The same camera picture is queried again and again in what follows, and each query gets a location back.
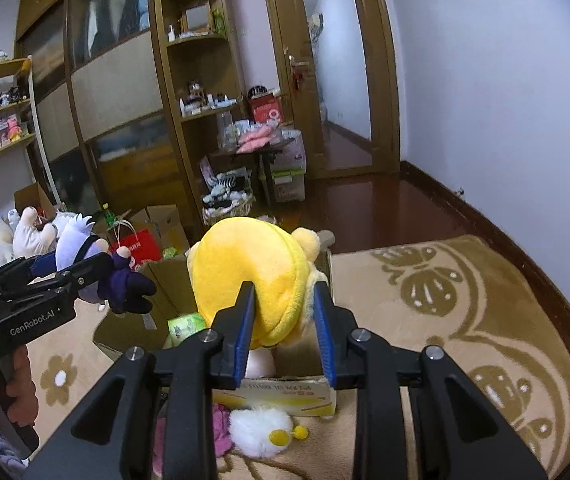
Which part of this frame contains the yellow plush toy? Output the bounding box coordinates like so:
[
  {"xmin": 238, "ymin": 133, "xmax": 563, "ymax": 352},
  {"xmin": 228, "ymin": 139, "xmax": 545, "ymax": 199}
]
[{"xmin": 187, "ymin": 217, "xmax": 327, "ymax": 349}]

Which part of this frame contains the purple white plush doll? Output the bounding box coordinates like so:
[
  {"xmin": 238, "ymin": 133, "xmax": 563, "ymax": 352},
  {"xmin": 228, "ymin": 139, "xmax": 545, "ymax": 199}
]
[{"xmin": 30, "ymin": 214, "xmax": 157, "ymax": 315}]

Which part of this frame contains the white fluffy chick plush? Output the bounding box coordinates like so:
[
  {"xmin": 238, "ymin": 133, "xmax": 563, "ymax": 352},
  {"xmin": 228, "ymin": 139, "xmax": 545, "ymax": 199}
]
[{"xmin": 229, "ymin": 406, "xmax": 310, "ymax": 460}]

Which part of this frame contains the person's left hand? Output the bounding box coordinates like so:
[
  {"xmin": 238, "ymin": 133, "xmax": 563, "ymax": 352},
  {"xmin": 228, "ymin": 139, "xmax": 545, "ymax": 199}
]
[{"xmin": 5, "ymin": 346, "xmax": 39, "ymax": 427}]

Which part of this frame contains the white plush with paws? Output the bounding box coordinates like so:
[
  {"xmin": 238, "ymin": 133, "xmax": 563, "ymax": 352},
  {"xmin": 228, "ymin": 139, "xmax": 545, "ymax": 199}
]
[{"xmin": 13, "ymin": 206, "xmax": 58, "ymax": 258}]

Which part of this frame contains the pink plush toy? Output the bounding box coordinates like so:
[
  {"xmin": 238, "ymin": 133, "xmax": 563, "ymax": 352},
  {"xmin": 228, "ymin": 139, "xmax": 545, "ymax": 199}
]
[{"xmin": 151, "ymin": 403, "xmax": 233, "ymax": 477}]

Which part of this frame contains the small brown cardboard box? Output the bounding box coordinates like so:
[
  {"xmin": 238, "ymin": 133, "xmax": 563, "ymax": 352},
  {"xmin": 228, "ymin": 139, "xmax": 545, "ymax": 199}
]
[{"xmin": 14, "ymin": 182, "xmax": 56, "ymax": 220}]

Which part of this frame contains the red paper bag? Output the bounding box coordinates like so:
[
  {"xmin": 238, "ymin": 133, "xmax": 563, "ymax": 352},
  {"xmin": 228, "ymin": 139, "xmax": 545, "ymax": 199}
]
[{"xmin": 110, "ymin": 219, "xmax": 163, "ymax": 268}]

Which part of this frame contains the wicker basket with socks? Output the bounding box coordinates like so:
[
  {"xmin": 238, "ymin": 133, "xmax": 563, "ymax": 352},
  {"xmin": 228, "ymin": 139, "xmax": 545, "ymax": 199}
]
[{"xmin": 199, "ymin": 157, "xmax": 255, "ymax": 226}]

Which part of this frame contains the light wooden toy shelf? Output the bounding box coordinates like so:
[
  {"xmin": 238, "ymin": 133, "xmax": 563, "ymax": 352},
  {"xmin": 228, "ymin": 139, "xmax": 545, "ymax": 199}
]
[{"xmin": 0, "ymin": 51, "xmax": 61, "ymax": 210}]

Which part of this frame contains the small black table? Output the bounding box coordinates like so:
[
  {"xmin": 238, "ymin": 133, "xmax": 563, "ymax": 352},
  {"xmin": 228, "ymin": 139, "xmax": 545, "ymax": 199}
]
[{"xmin": 208, "ymin": 139, "xmax": 294, "ymax": 208}]

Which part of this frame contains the red box on shelf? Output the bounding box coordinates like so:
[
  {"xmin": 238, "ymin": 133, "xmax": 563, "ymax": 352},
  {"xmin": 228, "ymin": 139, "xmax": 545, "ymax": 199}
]
[{"xmin": 247, "ymin": 86, "xmax": 283, "ymax": 124}]

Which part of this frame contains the wooden shelf unit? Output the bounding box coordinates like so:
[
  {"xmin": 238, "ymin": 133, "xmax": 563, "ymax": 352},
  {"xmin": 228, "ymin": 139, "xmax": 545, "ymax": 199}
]
[{"xmin": 151, "ymin": 0, "xmax": 245, "ymax": 233}]

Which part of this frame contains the wooden wardrobe cabinet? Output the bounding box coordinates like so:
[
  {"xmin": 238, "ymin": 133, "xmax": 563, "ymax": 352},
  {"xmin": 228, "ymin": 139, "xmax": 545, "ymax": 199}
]
[{"xmin": 16, "ymin": 0, "xmax": 196, "ymax": 228}]

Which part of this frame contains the wooden door frame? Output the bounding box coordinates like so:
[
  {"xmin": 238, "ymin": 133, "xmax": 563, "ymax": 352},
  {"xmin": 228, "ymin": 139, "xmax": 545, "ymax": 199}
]
[{"xmin": 267, "ymin": 0, "xmax": 400, "ymax": 179}]

